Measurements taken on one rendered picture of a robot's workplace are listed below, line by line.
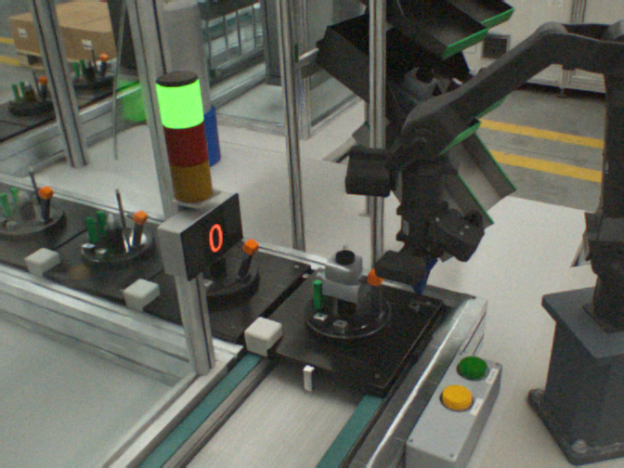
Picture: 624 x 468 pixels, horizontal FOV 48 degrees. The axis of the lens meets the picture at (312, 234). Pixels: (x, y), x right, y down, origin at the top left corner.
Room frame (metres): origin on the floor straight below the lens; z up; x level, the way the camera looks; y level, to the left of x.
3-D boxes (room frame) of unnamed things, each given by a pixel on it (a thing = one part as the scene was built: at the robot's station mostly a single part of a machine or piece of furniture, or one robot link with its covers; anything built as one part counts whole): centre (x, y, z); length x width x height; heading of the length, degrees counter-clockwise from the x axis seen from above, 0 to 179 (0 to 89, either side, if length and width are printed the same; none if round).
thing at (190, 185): (0.81, 0.15, 1.28); 0.05 x 0.05 x 0.05
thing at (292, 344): (0.91, -0.05, 0.96); 0.24 x 0.24 x 0.02; 59
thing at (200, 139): (0.81, 0.15, 1.33); 0.05 x 0.05 x 0.05
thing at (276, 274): (1.04, 0.17, 1.01); 0.24 x 0.24 x 0.13; 59
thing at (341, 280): (0.91, -0.04, 1.06); 0.08 x 0.04 x 0.07; 59
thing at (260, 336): (0.88, 0.09, 0.97); 0.05 x 0.05 x 0.04; 59
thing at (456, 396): (0.72, -0.19, 0.96); 0.04 x 0.04 x 0.02
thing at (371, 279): (0.89, -0.09, 1.04); 0.04 x 0.02 x 0.08; 59
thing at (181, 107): (0.81, 0.15, 1.38); 0.05 x 0.05 x 0.05
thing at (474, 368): (0.78, -0.23, 0.96); 0.04 x 0.04 x 0.02
